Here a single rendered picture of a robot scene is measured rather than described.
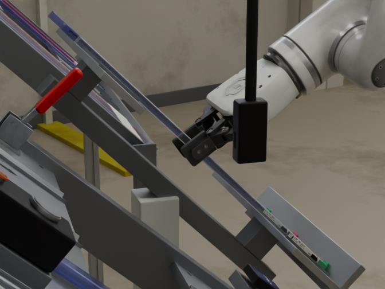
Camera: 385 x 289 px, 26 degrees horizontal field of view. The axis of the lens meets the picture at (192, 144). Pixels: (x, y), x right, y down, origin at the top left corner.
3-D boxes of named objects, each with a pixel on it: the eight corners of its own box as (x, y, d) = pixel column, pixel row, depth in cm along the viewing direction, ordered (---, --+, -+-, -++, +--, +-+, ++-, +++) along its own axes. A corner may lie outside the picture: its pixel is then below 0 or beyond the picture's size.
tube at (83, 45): (319, 268, 125) (323, 262, 125) (323, 272, 124) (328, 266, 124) (73, 42, 104) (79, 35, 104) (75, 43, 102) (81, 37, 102)
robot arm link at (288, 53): (271, 31, 116) (255, 44, 116) (298, 42, 108) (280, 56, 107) (301, 77, 119) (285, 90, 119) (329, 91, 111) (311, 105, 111)
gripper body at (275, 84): (260, 42, 116) (197, 91, 115) (290, 55, 107) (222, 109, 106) (286, 83, 119) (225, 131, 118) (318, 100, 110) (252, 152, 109)
